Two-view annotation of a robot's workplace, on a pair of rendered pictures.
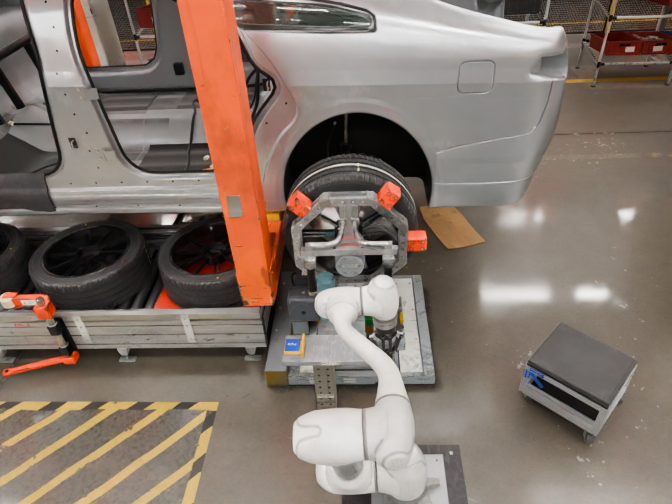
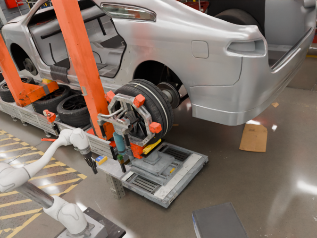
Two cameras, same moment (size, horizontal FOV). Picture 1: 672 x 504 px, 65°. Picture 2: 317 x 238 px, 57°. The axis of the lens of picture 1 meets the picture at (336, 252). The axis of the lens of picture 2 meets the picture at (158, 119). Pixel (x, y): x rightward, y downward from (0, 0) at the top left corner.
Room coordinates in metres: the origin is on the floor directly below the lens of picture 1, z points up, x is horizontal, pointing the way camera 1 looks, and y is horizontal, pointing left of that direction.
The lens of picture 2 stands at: (0.29, -1.89, 2.30)
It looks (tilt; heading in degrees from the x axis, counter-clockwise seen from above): 31 degrees down; 40
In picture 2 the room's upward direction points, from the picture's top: 11 degrees counter-clockwise
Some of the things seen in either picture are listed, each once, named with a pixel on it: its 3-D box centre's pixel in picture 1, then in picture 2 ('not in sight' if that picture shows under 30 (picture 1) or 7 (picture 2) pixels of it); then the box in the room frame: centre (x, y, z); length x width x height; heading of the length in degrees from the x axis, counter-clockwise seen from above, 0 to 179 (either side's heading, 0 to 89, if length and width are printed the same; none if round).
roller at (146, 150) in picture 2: not in sight; (152, 145); (2.10, -0.20, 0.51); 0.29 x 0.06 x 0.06; 176
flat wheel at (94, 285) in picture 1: (93, 264); (80, 108); (2.55, 1.49, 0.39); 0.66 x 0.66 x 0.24
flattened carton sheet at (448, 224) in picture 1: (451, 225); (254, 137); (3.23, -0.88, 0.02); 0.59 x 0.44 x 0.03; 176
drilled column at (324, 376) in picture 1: (325, 379); (114, 182); (1.71, 0.10, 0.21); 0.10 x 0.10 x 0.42; 86
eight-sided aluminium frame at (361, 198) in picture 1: (350, 243); (130, 120); (2.00, -0.07, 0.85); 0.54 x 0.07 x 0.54; 86
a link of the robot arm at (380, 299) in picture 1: (379, 296); (79, 137); (1.35, -0.14, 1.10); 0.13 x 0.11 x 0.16; 87
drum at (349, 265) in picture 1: (349, 252); (125, 124); (1.93, -0.07, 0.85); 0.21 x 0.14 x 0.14; 176
